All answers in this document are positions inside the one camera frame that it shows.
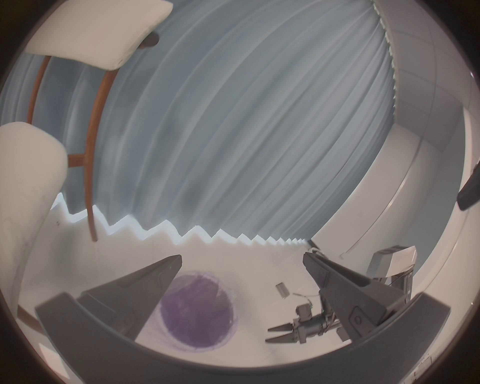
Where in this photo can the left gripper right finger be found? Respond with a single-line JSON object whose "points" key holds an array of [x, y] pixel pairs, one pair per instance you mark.
{"points": [[352, 300]]}

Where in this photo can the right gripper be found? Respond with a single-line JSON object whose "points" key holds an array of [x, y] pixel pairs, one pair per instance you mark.
{"points": [[309, 328]]}

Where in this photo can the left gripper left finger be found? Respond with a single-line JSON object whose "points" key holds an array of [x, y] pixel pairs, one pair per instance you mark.
{"points": [[131, 296]]}

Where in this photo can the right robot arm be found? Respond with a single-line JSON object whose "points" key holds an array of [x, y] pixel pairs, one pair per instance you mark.
{"points": [[393, 262]]}

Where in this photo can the white trash bin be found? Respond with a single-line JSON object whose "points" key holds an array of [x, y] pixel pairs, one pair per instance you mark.
{"points": [[235, 311]]}

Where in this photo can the white cushioned wooden chair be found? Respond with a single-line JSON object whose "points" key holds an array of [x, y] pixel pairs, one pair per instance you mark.
{"points": [[30, 180]]}

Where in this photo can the pale blue curtain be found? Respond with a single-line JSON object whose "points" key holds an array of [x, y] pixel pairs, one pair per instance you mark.
{"points": [[243, 112]]}

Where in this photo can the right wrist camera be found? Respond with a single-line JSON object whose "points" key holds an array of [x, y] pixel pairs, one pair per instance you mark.
{"points": [[304, 311]]}

